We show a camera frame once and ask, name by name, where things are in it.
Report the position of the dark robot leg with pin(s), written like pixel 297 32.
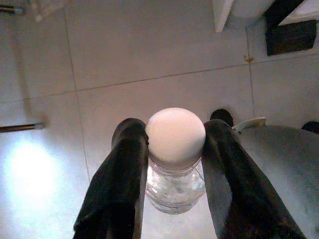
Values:
pixel 221 115
pixel 311 125

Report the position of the dark right robot leg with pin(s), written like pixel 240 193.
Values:
pixel 311 125

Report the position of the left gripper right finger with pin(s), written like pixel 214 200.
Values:
pixel 239 186

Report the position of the dark wooden chair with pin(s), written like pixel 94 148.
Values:
pixel 290 37

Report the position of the grey robot body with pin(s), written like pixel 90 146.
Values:
pixel 286 161

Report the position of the dark left robot leg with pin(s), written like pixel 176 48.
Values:
pixel 221 115

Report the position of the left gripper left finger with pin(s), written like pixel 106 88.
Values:
pixel 117 174

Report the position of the clear bottle white cap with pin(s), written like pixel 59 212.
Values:
pixel 175 134

